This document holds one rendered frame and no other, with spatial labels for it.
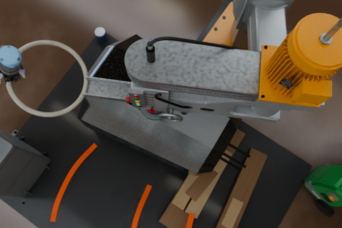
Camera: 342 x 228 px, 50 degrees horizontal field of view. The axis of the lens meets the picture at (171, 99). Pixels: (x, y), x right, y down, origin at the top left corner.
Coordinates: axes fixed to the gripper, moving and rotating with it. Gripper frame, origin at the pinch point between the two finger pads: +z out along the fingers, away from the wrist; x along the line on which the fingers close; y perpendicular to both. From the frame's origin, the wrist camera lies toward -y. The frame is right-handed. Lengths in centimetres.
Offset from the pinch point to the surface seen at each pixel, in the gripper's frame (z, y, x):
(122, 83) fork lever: 20, 18, 64
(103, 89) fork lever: 27, 17, 53
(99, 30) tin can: 128, -54, 99
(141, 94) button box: -25, 34, 55
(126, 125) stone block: 57, 43, 69
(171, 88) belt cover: -41, 37, 64
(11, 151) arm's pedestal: 76, 33, -9
